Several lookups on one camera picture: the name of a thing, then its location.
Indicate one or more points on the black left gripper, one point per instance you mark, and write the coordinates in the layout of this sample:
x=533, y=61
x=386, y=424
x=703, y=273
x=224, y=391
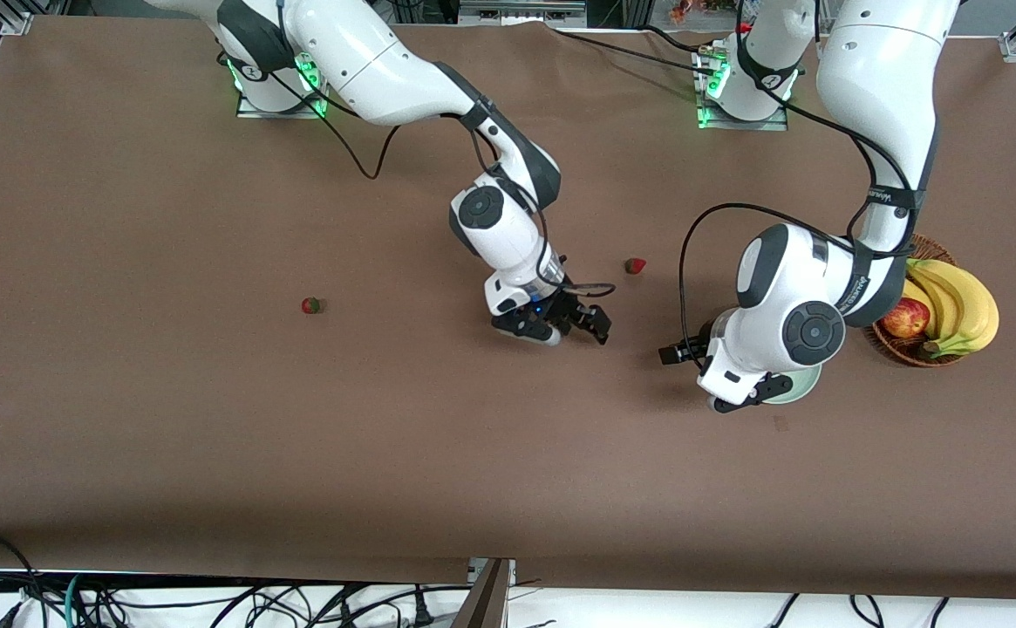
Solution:
x=692, y=349

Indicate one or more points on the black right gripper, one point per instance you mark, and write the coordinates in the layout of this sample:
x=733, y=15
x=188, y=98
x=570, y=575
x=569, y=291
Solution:
x=570, y=309

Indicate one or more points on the red plastic strawberry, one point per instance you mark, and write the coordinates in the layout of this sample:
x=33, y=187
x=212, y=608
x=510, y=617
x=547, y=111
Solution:
x=635, y=266
x=310, y=305

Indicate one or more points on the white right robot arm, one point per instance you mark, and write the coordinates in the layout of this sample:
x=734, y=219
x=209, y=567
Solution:
x=368, y=61

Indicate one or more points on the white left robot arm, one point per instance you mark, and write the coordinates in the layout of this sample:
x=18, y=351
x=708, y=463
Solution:
x=883, y=78

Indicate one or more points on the pale green round plate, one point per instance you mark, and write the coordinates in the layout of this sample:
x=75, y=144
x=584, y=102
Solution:
x=808, y=384

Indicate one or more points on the brown wicker basket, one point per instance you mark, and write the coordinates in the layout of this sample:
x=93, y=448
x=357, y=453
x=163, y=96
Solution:
x=909, y=353

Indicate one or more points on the red apple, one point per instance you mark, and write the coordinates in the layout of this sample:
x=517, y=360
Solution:
x=909, y=321

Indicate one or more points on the brown wooden beam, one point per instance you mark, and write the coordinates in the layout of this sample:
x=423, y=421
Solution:
x=486, y=602

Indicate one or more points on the yellow banana bunch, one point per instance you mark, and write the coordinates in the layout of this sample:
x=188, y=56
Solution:
x=970, y=314

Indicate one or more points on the grey metal box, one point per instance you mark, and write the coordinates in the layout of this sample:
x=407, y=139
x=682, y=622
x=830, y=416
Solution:
x=521, y=13

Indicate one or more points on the black power plug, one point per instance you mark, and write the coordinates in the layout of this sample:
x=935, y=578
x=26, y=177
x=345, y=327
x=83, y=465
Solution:
x=421, y=616
x=344, y=615

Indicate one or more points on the colourful background objects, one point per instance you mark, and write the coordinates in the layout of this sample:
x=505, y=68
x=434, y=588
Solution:
x=689, y=9

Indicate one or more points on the small metal table bracket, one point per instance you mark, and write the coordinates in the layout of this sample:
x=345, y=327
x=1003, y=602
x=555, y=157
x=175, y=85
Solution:
x=477, y=569

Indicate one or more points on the aluminium frame corner bracket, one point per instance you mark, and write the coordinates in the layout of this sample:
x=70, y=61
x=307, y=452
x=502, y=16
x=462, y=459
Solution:
x=17, y=24

